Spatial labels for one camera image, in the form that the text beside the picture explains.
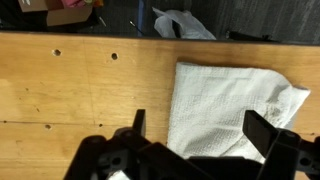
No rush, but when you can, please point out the open cardboard box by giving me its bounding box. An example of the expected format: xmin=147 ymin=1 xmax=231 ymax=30
xmin=17 ymin=0 xmax=95 ymax=27

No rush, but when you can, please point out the blue stick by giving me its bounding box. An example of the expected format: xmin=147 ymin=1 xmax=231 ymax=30
xmin=136 ymin=0 xmax=146 ymax=35

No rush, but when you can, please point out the clear plastic bag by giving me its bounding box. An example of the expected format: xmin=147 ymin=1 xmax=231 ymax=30
xmin=152 ymin=6 xmax=217 ymax=41

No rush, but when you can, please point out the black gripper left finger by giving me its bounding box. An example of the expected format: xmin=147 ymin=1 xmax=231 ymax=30
xmin=63 ymin=108 xmax=214 ymax=180

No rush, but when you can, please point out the white cloth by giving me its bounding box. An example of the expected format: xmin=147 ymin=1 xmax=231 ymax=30
xmin=106 ymin=61 xmax=312 ymax=180

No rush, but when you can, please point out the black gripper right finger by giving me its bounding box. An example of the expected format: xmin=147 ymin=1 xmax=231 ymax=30
xmin=242 ymin=109 xmax=320 ymax=180

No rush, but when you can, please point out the pink cloth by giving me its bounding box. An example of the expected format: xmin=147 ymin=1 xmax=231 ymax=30
xmin=61 ymin=0 xmax=86 ymax=10

